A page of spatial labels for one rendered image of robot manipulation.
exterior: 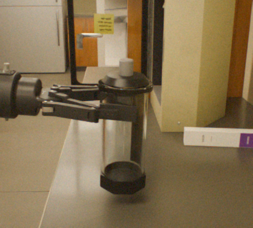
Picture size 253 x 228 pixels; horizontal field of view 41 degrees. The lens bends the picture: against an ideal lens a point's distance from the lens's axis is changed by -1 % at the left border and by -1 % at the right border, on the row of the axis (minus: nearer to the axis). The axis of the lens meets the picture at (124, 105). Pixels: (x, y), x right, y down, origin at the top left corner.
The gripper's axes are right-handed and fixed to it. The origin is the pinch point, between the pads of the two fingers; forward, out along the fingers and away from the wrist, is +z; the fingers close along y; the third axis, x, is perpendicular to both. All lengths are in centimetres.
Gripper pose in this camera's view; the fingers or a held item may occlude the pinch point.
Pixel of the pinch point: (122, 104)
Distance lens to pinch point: 69.1
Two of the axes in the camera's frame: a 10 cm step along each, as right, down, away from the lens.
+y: -0.4, -3.2, 9.5
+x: -1.0, 9.4, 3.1
